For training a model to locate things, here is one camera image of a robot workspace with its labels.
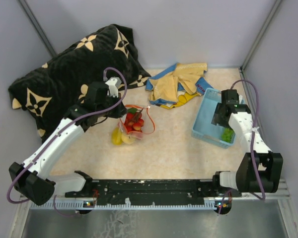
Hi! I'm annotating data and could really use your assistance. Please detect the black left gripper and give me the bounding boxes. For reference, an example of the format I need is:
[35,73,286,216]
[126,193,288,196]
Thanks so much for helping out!
[96,92,128,119]

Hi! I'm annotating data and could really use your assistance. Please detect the green grapes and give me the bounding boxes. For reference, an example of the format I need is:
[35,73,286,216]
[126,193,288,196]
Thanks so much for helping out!
[221,128,234,143]

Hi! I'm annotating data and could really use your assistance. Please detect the yellow banana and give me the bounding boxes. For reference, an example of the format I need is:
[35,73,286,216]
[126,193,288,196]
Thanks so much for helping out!
[111,127,123,145]

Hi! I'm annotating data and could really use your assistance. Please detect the light blue plastic basket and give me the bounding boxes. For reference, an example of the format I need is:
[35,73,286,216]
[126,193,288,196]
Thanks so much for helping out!
[192,88,236,149]

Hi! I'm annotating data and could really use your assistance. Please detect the red strawberries bunch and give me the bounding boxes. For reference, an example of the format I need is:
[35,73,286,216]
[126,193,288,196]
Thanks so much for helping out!
[124,108,144,133]

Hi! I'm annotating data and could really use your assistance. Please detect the clear zip top bag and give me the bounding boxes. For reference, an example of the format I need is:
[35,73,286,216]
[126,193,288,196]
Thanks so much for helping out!
[111,104,156,145]

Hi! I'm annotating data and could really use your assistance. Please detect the yellow pear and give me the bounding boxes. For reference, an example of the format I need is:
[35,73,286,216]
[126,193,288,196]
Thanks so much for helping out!
[121,133,136,145]

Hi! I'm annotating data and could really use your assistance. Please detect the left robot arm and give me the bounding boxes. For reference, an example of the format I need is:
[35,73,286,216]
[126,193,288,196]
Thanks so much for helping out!
[6,78,126,205]

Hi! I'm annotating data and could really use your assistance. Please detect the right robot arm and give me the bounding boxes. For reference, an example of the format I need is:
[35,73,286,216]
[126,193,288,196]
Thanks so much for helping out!
[212,89,283,200]

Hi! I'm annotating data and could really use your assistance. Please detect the black floral pillow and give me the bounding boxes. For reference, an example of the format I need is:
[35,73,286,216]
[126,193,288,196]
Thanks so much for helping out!
[8,24,150,141]

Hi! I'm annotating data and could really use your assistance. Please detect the yellow blue cartoon cloth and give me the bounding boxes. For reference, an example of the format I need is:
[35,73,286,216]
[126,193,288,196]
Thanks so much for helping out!
[146,62,212,110]

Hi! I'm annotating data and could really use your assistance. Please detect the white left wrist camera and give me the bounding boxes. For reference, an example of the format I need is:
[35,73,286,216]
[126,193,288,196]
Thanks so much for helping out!
[105,77,121,98]

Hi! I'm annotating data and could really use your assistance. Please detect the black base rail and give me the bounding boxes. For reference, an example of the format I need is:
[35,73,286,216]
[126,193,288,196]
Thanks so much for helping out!
[65,179,229,206]

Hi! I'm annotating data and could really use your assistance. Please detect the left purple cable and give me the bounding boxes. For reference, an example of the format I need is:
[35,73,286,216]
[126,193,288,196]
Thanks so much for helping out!
[6,67,128,218]

